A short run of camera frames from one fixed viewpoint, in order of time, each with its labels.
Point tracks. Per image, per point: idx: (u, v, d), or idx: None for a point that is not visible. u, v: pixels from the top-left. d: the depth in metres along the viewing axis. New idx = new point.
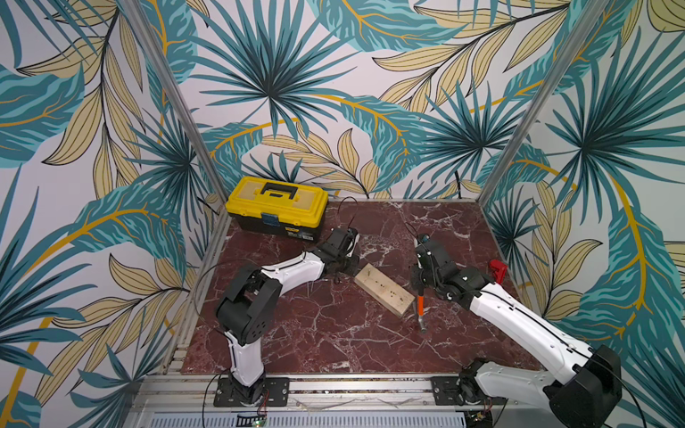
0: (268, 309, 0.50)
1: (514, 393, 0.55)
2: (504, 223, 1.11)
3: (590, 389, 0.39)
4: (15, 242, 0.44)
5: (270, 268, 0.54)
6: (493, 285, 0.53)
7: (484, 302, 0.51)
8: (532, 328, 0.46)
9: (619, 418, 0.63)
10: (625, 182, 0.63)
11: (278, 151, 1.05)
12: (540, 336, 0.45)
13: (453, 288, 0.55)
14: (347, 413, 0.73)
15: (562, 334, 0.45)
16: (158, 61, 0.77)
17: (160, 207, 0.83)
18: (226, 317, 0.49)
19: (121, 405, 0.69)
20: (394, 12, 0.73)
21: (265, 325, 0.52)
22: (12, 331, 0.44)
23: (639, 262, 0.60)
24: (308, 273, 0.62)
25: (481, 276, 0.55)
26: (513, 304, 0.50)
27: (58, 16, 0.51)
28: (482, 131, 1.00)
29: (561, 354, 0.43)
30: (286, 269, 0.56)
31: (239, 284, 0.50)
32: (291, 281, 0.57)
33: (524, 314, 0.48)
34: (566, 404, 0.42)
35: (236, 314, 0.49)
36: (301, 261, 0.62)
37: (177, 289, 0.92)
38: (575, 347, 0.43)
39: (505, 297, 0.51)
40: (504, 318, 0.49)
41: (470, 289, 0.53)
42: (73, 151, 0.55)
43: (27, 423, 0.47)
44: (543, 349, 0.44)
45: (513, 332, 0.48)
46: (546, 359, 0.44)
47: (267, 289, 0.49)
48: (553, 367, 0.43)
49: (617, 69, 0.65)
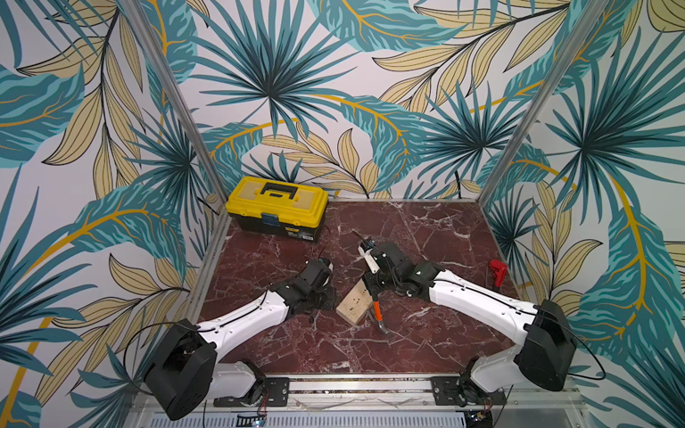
0: (202, 378, 0.42)
1: (506, 379, 0.55)
2: (504, 223, 1.11)
3: (540, 343, 0.41)
4: (16, 242, 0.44)
5: (209, 328, 0.46)
6: (445, 272, 0.57)
7: (439, 290, 0.54)
8: (484, 302, 0.49)
9: (619, 419, 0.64)
10: (626, 182, 0.62)
11: (278, 151, 1.05)
12: (492, 308, 0.48)
13: (411, 284, 0.58)
14: (347, 413, 0.73)
15: (509, 300, 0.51)
16: (158, 61, 0.77)
17: (160, 207, 0.83)
18: (151, 384, 0.42)
19: (121, 405, 0.69)
20: (394, 12, 0.73)
21: (199, 392, 0.44)
22: (12, 331, 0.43)
23: (639, 262, 0.60)
24: (263, 322, 0.54)
25: (433, 267, 0.59)
26: (465, 284, 0.53)
27: (58, 16, 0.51)
28: (482, 131, 1.00)
29: (511, 318, 0.46)
30: (230, 325, 0.48)
31: (169, 347, 0.42)
32: (240, 335, 0.49)
33: (476, 291, 0.51)
34: (531, 366, 0.44)
35: (164, 381, 0.42)
36: (255, 310, 0.53)
37: (177, 289, 0.92)
38: (523, 308, 0.46)
39: (457, 280, 0.55)
40: (460, 300, 0.51)
41: (425, 281, 0.56)
42: (73, 151, 0.55)
43: (27, 423, 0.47)
44: (499, 319, 0.47)
45: (471, 309, 0.51)
46: (502, 327, 0.47)
47: (199, 357, 0.41)
48: (510, 333, 0.46)
49: (617, 68, 0.65)
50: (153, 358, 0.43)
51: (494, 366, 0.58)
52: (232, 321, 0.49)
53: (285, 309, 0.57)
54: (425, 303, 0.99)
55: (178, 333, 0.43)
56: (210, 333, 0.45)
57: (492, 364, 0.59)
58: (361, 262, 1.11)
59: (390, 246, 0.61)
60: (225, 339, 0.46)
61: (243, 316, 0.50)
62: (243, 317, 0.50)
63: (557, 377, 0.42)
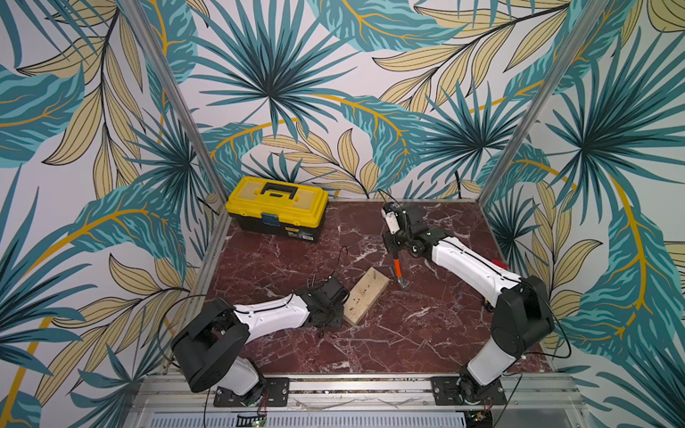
0: (228, 357, 0.44)
1: (492, 362, 0.57)
2: (504, 223, 1.11)
3: (511, 305, 0.45)
4: (16, 242, 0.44)
5: (244, 311, 0.49)
6: (451, 237, 0.62)
7: (440, 249, 0.60)
8: (475, 264, 0.54)
9: (619, 419, 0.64)
10: (626, 182, 0.62)
11: (278, 151, 1.05)
12: (481, 269, 0.53)
13: (419, 242, 0.64)
14: (347, 413, 0.73)
15: (499, 267, 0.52)
16: (158, 61, 0.77)
17: (160, 207, 0.83)
18: (181, 355, 0.44)
19: (121, 405, 0.69)
20: (394, 12, 0.73)
21: (219, 373, 0.45)
22: (12, 331, 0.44)
23: (639, 262, 0.60)
24: (287, 320, 0.57)
25: (442, 231, 0.64)
26: (463, 248, 0.59)
27: (58, 16, 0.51)
28: (482, 131, 1.00)
29: (495, 281, 0.50)
30: (261, 314, 0.51)
31: (206, 320, 0.45)
32: (267, 326, 0.52)
33: (472, 255, 0.57)
34: (500, 325, 0.48)
35: (192, 353, 0.44)
36: (283, 307, 0.56)
37: (177, 289, 0.92)
38: (507, 275, 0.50)
39: (458, 243, 0.60)
40: (456, 260, 0.57)
41: (432, 241, 0.62)
42: (73, 151, 0.55)
43: (27, 422, 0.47)
44: (482, 282, 0.51)
45: (462, 272, 0.56)
46: (485, 290, 0.51)
47: (233, 333, 0.43)
48: (491, 294, 0.50)
49: (618, 68, 0.65)
50: (188, 329, 0.45)
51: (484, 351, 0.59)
52: (263, 311, 0.52)
53: (305, 315, 0.60)
54: (425, 303, 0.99)
55: (216, 309, 0.46)
56: (243, 316, 0.48)
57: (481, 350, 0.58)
58: (361, 261, 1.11)
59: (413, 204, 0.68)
60: (254, 324, 0.48)
61: (271, 309, 0.54)
62: (273, 310, 0.54)
63: (519, 341, 0.46)
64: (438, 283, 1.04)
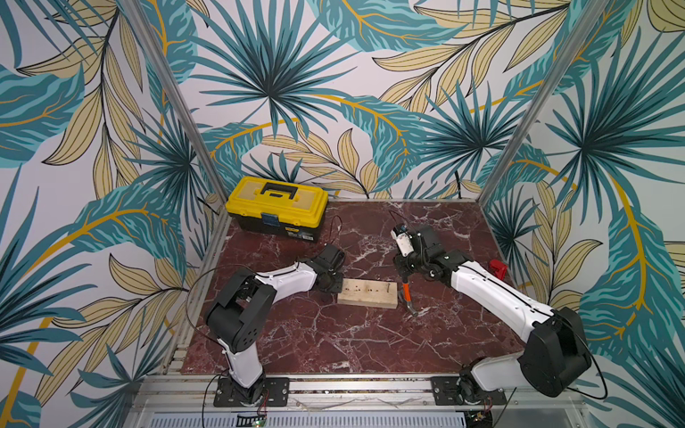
0: (260, 316, 0.49)
1: (505, 378, 0.55)
2: (504, 223, 1.11)
3: (547, 341, 0.42)
4: (16, 242, 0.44)
5: (265, 275, 0.54)
6: (472, 261, 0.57)
7: (460, 274, 0.57)
8: (501, 293, 0.51)
9: (619, 418, 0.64)
10: (626, 182, 0.62)
11: (278, 151, 1.05)
12: (507, 300, 0.49)
13: (435, 265, 0.62)
14: (347, 413, 0.73)
15: (529, 299, 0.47)
16: (158, 61, 0.77)
17: (160, 206, 0.83)
18: (216, 322, 0.48)
19: (121, 405, 0.69)
20: (394, 12, 0.73)
21: (256, 333, 0.50)
22: (12, 331, 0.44)
23: (639, 262, 0.60)
24: (301, 282, 0.62)
25: (461, 255, 0.61)
26: (487, 275, 0.55)
27: (58, 16, 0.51)
28: (482, 131, 1.00)
29: (524, 314, 0.46)
30: (280, 276, 0.56)
31: (232, 290, 0.49)
32: (284, 289, 0.57)
33: (497, 283, 0.53)
34: (532, 363, 0.44)
35: (226, 320, 0.48)
36: (294, 270, 0.62)
37: (177, 289, 0.92)
38: (538, 308, 0.47)
39: (481, 269, 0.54)
40: (478, 288, 0.53)
41: (450, 265, 0.59)
42: (73, 151, 0.55)
43: (27, 423, 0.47)
44: (510, 314, 0.48)
45: (486, 300, 0.52)
46: (512, 322, 0.48)
47: (261, 294, 0.48)
48: (520, 330, 0.46)
49: (618, 68, 0.65)
50: (218, 300, 0.49)
51: (497, 366, 0.58)
52: (279, 274, 0.57)
53: (313, 275, 0.65)
54: (425, 303, 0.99)
55: (241, 277, 0.50)
56: (264, 278, 0.53)
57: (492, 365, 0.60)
58: (361, 262, 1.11)
59: (425, 227, 0.64)
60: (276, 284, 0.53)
61: (285, 273, 0.59)
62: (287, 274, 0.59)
63: (555, 381, 0.42)
64: (438, 283, 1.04)
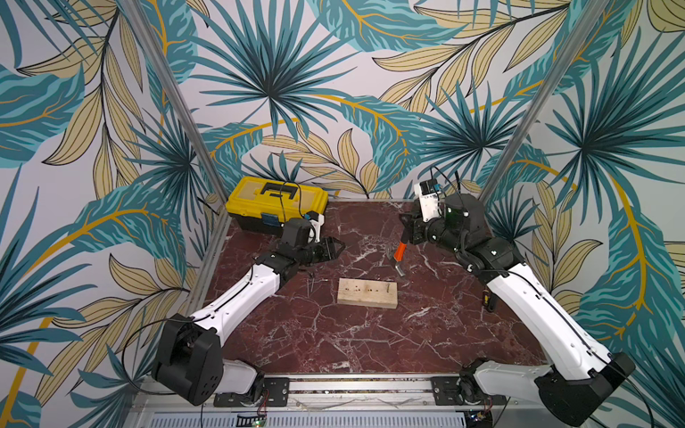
0: (214, 360, 0.43)
1: (510, 389, 0.55)
2: (504, 223, 1.11)
3: (601, 395, 0.37)
4: (16, 242, 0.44)
5: (203, 316, 0.45)
6: (524, 267, 0.47)
7: (509, 285, 0.45)
8: (555, 321, 0.42)
9: (619, 419, 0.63)
10: (625, 182, 0.63)
11: (278, 151, 1.05)
12: (562, 331, 0.41)
13: (477, 259, 0.48)
14: (347, 413, 0.73)
15: (586, 335, 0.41)
16: (158, 61, 0.77)
17: (160, 207, 0.83)
18: (164, 379, 0.42)
19: (121, 406, 0.69)
20: (394, 12, 0.73)
21: (215, 377, 0.45)
22: (12, 331, 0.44)
23: (639, 262, 0.60)
24: (258, 296, 0.53)
25: (511, 254, 0.48)
26: (541, 292, 0.45)
27: (58, 16, 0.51)
28: (482, 131, 1.00)
29: (580, 355, 0.40)
30: (226, 308, 0.47)
31: (169, 344, 0.41)
32: (237, 315, 0.49)
33: (551, 306, 0.43)
34: (559, 394, 0.42)
35: (178, 372, 0.42)
36: (246, 288, 0.51)
37: (177, 289, 0.92)
38: (596, 350, 0.40)
39: (534, 283, 0.46)
40: (526, 307, 0.44)
41: (497, 266, 0.47)
42: (73, 151, 0.55)
43: (27, 423, 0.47)
44: (558, 344, 0.41)
45: (531, 321, 0.44)
46: (557, 354, 0.42)
47: (202, 343, 0.41)
48: (565, 365, 0.41)
49: (617, 68, 0.65)
50: (159, 358, 0.42)
51: (507, 375, 0.57)
52: (225, 304, 0.47)
53: (277, 276, 0.57)
54: (425, 303, 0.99)
55: (176, 327, 0.42)
56: (206, 320, 0.44)
57: (500, 374, 0.59)
58: (361, 262, 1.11)
59: (474, 204, 0.48)
60: (223, 320, 0.45)
61: (235, 298, 0.49)
62: (237, 296, 0.49)
63: (579, 417, 0.40)
64: (438, 284, 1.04)
